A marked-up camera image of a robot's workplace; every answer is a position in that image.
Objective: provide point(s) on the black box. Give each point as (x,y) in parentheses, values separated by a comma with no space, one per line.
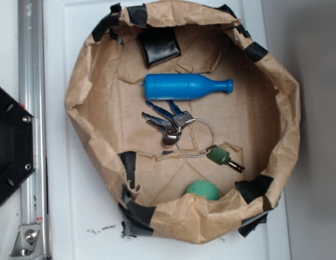
(159,45)

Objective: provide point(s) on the brown paper bag bin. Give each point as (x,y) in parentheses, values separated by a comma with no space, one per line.
(258,123)

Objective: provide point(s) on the blue plastic bottle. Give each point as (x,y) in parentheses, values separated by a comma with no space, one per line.
(183,86)

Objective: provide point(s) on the silver corner bracket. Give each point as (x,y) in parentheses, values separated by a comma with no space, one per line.
(28,244)

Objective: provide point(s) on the silver key bunch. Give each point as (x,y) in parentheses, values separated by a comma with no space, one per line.
(173,126)

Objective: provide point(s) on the green golf ball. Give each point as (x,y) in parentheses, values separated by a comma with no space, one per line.
(204,188)

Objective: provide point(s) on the black octagonal mount plate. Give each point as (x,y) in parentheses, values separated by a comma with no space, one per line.
(16,145)

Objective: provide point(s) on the aluminium frame rail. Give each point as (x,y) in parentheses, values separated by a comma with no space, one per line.
(34,191)

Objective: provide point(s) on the green head key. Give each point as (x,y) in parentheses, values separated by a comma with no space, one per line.
(222,157)

